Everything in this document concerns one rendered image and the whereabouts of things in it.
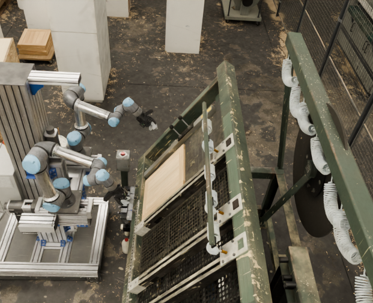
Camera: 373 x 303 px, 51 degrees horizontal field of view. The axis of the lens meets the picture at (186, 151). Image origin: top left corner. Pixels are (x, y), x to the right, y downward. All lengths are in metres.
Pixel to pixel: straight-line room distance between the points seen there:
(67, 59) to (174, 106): 1.58
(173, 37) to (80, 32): 2.05
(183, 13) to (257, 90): 1.69
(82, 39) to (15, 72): 2.49
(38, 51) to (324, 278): 5.08
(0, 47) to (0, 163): 1.70
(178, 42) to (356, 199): 5.27
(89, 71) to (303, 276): 4.10
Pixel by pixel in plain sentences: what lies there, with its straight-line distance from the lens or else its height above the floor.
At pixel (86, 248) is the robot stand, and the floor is 0.21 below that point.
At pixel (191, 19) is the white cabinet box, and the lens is 6.54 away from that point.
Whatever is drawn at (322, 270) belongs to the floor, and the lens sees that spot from 4.30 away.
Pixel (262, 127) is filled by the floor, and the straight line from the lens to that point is 5.50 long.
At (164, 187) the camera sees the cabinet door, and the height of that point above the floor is 1.15.
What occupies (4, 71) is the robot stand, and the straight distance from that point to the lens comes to 2.78.
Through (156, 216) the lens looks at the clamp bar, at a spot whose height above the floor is 1.16.
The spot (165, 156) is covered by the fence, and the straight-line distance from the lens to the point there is 3.23.
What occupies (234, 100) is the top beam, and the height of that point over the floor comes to 1.92.
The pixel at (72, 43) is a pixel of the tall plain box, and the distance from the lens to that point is 5.21.
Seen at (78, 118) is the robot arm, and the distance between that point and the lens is 3.31.
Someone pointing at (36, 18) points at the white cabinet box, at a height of 0.37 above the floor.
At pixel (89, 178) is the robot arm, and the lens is 2.57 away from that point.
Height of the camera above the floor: 3.50
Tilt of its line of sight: 45 degrees down
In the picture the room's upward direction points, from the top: 6 degrees clockwise
